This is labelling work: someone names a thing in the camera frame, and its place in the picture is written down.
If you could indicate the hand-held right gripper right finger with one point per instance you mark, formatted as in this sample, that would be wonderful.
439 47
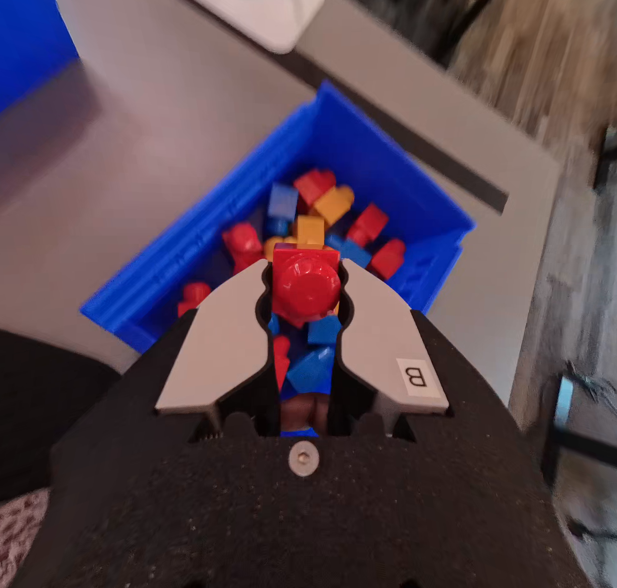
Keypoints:
381 337

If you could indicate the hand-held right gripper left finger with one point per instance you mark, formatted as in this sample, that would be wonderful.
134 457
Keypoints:
221 352

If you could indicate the red toy block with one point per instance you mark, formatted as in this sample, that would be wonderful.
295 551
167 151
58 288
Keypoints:
303 284

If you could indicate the blue plastic bin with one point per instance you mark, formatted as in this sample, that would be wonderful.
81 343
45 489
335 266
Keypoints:
361 144
29 29

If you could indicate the heap of single toy blocks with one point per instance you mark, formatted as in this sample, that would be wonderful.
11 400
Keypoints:
328 207

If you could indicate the white poster stand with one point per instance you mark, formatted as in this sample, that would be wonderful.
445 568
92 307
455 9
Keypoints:
270 14

